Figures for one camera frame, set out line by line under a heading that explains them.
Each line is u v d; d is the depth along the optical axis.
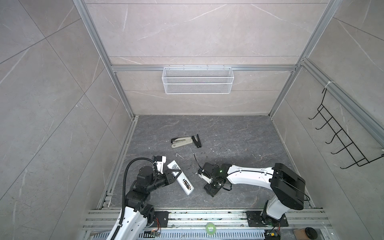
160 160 0.70
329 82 0.70
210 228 0.71
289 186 0.43
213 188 0.73
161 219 0.73
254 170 0.51
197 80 1.01
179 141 1.01
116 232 0.47
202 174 0.70
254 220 0.73
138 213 0.53
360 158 0.58
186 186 0.72
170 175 0.65
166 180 0.66
